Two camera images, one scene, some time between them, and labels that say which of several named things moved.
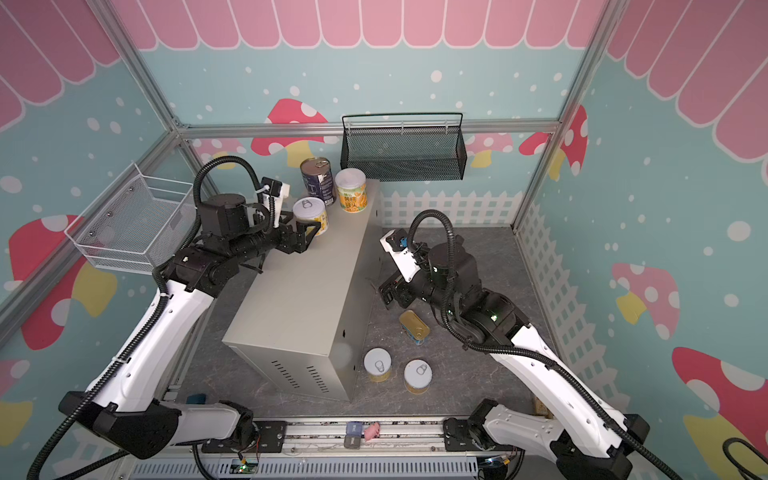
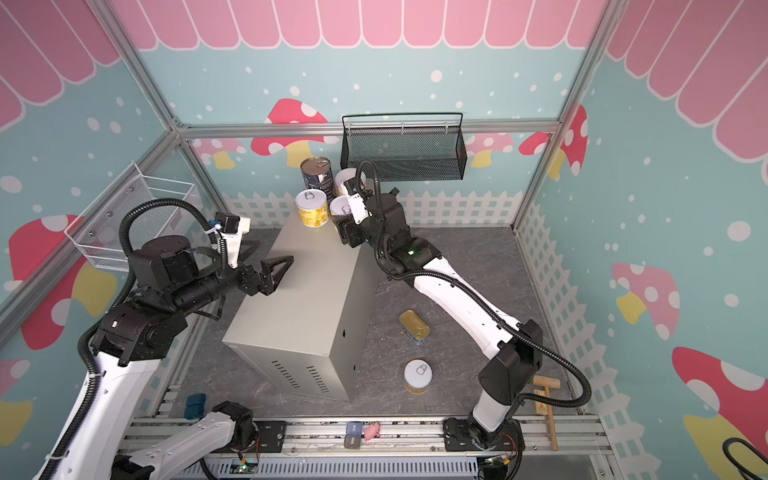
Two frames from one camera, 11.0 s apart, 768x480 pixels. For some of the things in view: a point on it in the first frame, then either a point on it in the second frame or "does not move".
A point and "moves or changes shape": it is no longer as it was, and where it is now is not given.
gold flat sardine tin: x=414 y=327 does not move
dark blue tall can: x=318 y=178 does not move
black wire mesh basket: x=402 y=147 does not move
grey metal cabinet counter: x=307 y=313 does not move
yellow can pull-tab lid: x=417 y=376 does not move
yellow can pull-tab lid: x=311 y=209 moves or changes shape
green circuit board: x=248 y=468 does not move
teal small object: x=197 y=398 does not move
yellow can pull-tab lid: x=377 y=364 → x=340 y=205
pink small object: x=372 y=431 does not move
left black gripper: x=301 y=243 → x=267 y=282
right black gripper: x=397 y=288 → x=351 y=228
